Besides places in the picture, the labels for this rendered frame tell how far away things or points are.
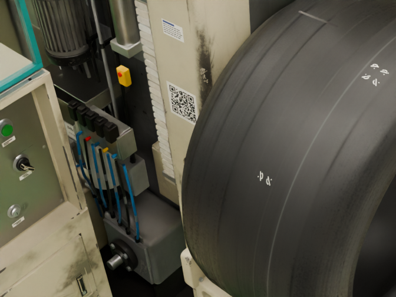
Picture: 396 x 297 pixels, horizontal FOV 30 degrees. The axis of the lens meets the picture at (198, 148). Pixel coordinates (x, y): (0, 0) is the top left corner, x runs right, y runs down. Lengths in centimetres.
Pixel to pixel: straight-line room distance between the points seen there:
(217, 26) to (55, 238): 64
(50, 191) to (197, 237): 56
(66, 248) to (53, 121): 32
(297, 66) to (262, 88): 6
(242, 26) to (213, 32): 8
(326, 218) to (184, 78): 44
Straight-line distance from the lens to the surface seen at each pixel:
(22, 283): 164
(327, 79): 102
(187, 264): 146
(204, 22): 121
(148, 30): 134
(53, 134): 152
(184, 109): 136
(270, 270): 105
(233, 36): 128
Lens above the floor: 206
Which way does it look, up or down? 42 degrees down
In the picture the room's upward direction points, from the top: 7 degrees counter-clockwise
